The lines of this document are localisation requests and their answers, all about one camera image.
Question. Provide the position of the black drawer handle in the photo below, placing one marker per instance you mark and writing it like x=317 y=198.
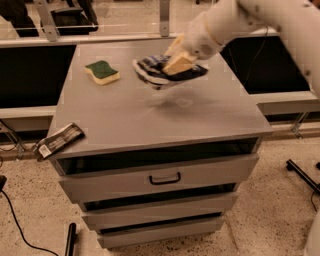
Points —
x=165 y=180

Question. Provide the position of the glass railing with metal posts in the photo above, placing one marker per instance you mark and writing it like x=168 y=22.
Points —
x=117 y=20

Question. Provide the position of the black stand leg right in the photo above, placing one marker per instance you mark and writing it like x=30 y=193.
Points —
x=292 y=166

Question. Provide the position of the black stand leg bottom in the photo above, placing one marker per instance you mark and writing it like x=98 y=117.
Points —
x=70 y=242

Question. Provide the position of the green yellow sponge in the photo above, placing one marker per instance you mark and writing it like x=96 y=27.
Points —
x=102 y=73

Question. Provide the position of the grey drawer cabinet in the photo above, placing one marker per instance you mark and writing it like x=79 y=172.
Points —
x=207 y=129

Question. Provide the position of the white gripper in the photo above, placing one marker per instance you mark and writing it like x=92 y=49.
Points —
x=199 y=40

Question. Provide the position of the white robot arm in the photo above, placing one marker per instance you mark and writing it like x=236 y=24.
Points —
x=280 y=227

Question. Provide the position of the blue chip bag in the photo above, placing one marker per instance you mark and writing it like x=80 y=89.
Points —
x=150 y=70

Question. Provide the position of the black stand leg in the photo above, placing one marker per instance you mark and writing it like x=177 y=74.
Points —
x=292 y=166
x=70 y=242

